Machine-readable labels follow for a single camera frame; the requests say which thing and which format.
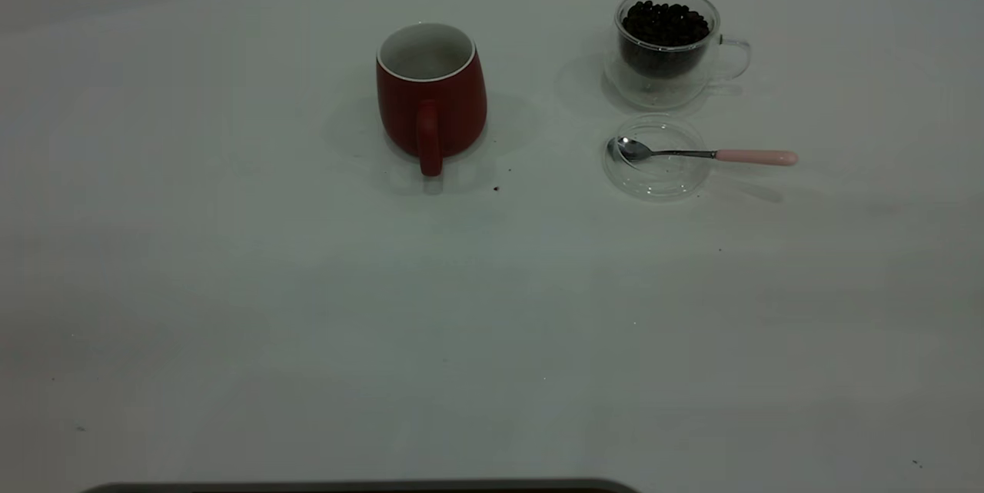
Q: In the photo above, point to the dark coffee beans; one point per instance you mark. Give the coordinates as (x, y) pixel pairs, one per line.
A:
(665, 24)

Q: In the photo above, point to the red ceramic mug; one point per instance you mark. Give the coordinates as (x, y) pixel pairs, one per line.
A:
(453, 108)

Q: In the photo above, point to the small clear glass dish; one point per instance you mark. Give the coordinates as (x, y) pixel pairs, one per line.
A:
(661, 181)

